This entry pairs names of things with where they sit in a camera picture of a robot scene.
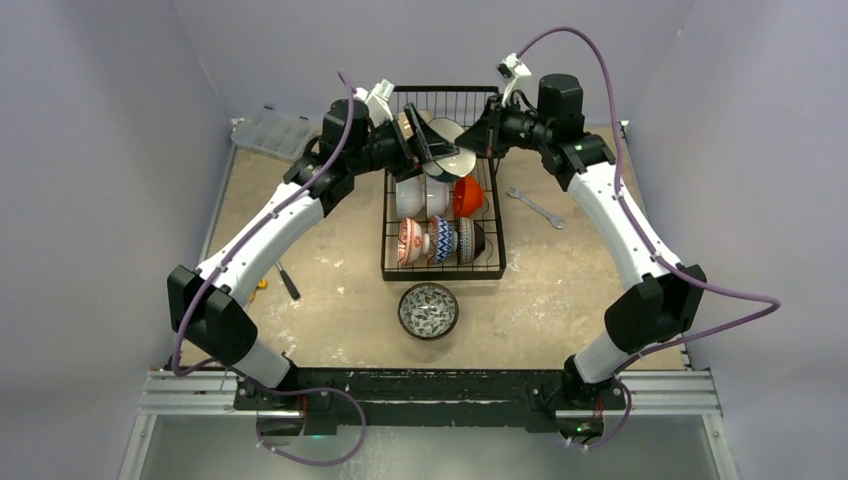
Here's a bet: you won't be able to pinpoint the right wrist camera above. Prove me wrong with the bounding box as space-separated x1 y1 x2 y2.
496 53 532 107

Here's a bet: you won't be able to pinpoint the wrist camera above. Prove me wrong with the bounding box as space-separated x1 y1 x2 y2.
496 53 532 107
354 79 395 126

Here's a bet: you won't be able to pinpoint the white ribbed bowl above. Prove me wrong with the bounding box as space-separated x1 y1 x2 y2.
395 176 426 218

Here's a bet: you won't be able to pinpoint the red patterned black bowl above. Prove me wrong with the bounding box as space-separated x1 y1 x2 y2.
427 215 457 265

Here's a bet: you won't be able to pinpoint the teal white bowl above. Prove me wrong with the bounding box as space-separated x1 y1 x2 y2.
422 117 477 183

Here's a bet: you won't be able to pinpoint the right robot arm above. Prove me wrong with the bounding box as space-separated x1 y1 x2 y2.
456 74 706 407

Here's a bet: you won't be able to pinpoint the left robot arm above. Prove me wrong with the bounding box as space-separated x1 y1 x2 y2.
166 99 476 409

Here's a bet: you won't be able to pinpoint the cream beige bowl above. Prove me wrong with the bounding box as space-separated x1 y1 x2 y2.
397 110 434 140

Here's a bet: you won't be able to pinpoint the small hammer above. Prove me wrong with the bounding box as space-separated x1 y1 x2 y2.
275 260 301 301

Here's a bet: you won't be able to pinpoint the black wire dish rack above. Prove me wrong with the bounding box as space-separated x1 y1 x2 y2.
378 84 510 284

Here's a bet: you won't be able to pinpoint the grey floral black bowl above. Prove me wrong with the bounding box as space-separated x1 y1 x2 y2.
397 282 460 341

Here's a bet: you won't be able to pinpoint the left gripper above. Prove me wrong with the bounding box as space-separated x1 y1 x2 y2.
348 104 458 182

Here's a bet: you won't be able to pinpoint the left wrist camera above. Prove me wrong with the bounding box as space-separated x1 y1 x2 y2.
354 79 395 126

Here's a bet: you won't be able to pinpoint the orange white bowl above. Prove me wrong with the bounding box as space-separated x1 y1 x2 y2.
452 175 485 218

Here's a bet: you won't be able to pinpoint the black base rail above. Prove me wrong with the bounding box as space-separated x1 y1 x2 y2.
234 367 627 435

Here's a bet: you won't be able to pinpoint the clear plastic organizer box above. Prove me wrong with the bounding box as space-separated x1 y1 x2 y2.
230 106 317 162

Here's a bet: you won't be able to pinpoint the red floral bowl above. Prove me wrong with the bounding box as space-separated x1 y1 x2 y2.
397 217 426 266

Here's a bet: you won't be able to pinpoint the aluminium frame rail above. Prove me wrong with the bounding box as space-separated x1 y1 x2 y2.
120 371 737 479

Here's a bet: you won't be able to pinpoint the yellow handled pliers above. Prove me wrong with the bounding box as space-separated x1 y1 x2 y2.
249 279 268 302

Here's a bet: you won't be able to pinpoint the silver wrench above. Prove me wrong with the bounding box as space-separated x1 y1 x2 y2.
507 187 565 230

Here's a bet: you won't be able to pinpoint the brown beige bowl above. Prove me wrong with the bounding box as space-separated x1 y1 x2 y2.
456 217 485 265

